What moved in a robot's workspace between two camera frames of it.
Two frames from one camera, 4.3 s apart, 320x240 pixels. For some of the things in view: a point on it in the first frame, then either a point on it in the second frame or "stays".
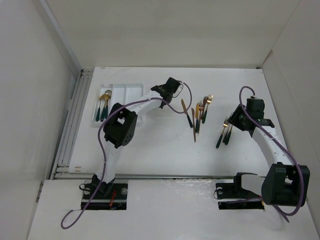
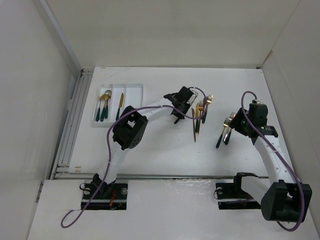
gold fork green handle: (209, 101) stays
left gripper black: (161, 107) → (179, 116)
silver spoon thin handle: (109, 92) stays
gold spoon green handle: (106, 96) stays
